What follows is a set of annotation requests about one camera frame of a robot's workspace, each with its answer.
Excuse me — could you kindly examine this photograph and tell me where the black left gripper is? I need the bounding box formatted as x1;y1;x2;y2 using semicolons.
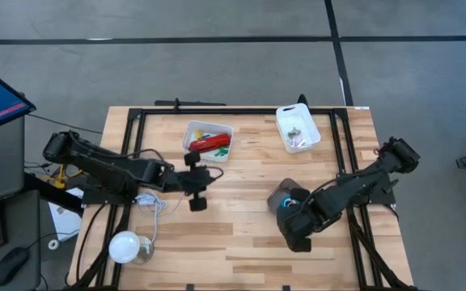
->
163;150;214;213

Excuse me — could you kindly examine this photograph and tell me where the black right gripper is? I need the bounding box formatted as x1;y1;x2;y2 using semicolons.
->
276;188;331;253

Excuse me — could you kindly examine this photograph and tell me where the red stapler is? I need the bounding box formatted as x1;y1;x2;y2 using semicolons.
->
187;133;232;154

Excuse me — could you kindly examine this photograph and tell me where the white plastic bin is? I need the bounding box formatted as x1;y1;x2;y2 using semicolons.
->
180;120;235;163
275;103;322;154

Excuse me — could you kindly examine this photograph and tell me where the clear glass lamp base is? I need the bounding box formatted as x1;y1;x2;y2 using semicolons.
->
131;236;155;266

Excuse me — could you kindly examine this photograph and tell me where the white dome lamp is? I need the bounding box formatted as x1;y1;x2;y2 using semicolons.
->
108;230;141;264

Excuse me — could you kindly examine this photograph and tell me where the yellow clamp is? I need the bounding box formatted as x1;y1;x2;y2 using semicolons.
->
53;161;70;190

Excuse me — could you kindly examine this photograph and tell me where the white paper sheet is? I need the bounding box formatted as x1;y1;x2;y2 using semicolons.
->
49;188;84;243

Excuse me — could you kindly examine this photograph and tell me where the grey side desk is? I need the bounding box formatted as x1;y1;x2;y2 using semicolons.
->
0;115;42;291

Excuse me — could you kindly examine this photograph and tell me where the black computer mouse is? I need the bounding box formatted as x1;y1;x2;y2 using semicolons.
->
0;246;30;287

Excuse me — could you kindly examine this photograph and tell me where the white power cable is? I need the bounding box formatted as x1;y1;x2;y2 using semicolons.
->
134;192;184;243

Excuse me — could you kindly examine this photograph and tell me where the black aluminium table frame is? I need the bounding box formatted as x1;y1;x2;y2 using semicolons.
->
65;105;418;291

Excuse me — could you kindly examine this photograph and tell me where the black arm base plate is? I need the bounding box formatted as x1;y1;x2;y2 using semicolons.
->
81;188;137;206
337;172;396;206

